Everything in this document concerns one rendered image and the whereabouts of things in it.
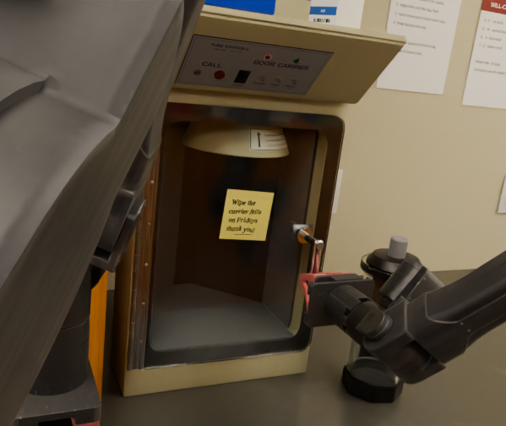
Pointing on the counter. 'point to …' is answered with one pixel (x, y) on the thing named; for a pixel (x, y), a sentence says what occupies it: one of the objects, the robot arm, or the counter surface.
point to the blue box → (246, 5)
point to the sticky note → (246, 215)
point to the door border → (144, 245)
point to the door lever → (312, 249)
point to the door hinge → (133, 294)
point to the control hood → (277, 24)
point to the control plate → (307, 68)
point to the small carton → (337, 12)
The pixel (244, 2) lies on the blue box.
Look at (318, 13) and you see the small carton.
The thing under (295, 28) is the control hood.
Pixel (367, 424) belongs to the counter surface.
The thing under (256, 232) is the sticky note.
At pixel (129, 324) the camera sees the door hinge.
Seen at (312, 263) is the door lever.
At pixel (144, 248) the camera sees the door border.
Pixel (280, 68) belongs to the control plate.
